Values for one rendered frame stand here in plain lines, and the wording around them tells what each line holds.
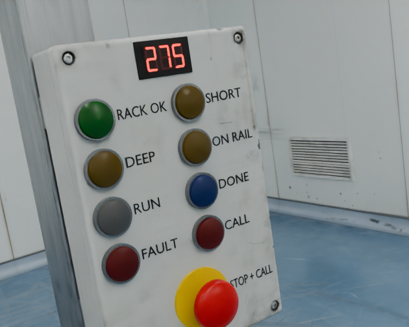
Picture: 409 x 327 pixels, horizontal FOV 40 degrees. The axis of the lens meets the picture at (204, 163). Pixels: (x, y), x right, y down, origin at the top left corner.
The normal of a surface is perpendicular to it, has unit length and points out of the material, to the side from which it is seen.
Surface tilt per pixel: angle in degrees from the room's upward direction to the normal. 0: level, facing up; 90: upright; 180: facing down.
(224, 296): 86
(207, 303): 76
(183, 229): 90
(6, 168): 90
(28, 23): 90
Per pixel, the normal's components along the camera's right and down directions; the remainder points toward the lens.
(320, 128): -0.80, 0.22
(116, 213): 0.57, 0.00
